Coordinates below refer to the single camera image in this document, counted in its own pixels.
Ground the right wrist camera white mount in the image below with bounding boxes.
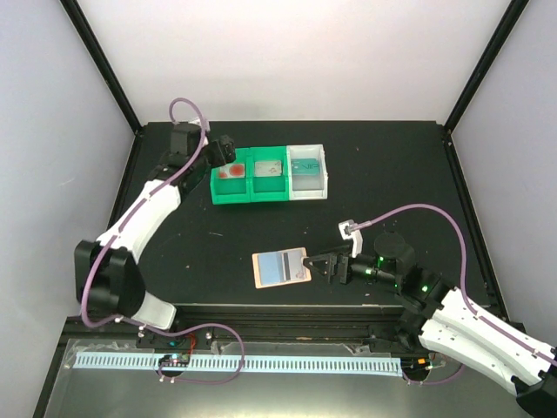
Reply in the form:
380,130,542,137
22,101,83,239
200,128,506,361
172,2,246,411
338,219,363,258

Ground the black frame post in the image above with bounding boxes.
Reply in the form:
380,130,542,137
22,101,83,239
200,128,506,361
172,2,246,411
444,0,529,134
59,0,142,133

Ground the red white card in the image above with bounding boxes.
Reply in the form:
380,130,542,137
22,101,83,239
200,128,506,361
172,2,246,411
217,163,245,179

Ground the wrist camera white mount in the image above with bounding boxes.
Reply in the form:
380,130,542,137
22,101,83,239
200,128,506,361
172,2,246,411
199,120,211,131
338,219,363,258

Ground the green bin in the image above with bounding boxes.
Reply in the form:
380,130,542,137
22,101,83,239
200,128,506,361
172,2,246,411
210,148,253,205
249,145,289,202

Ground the right black frame post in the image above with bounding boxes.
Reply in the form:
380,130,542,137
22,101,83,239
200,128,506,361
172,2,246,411
444,0,529,134

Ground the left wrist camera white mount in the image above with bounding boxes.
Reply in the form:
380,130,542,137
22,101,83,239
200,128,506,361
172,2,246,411
199,120,211,131

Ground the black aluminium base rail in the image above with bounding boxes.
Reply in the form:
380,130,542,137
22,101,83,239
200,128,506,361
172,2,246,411
64,302,527,356

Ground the beige leather card holder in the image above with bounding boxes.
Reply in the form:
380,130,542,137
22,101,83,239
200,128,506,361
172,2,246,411
252,247,312,289

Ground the left small circuit board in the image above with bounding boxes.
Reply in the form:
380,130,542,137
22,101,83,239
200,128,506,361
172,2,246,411
158,354,191,367

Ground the left green bin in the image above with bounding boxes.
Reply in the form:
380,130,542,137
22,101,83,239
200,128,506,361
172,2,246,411
210,148,253,205

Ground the white VIP card page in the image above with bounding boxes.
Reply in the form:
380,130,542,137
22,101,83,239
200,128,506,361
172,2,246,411
283,248,310,281

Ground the middle green bin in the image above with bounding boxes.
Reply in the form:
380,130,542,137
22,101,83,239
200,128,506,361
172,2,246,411
249,145,289,202

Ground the purple cable loop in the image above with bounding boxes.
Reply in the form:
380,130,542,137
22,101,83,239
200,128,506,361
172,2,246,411
400,356,466,388
138,322,246,386

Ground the white slotted cable duct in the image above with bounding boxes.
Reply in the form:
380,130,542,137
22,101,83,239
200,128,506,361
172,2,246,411
73,352,402,377

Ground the left black frame post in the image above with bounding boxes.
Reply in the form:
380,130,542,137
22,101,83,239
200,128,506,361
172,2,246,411
59,0,142,133

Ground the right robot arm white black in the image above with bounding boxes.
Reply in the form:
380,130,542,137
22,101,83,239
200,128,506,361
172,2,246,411
303,233,556,417

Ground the white bin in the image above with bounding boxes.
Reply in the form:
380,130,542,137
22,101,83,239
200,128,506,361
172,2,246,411
286,144,328,201

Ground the right small circuit board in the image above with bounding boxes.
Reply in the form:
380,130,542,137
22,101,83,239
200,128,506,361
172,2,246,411
400,357,435,371

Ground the small circuit board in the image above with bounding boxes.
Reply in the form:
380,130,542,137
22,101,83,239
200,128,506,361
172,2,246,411
158,354,191,367
400,357,435,371

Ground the white grey card in bin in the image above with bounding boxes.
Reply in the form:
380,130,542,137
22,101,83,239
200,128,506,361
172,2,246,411
254,160,283,178

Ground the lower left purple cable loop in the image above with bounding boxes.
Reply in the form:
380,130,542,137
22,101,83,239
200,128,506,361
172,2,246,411
138,322,246,386

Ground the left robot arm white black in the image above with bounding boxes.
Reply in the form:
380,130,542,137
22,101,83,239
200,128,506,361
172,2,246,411
74,122,236,347

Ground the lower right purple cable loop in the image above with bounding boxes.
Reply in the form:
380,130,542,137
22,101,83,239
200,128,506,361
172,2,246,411
400,356,466,388

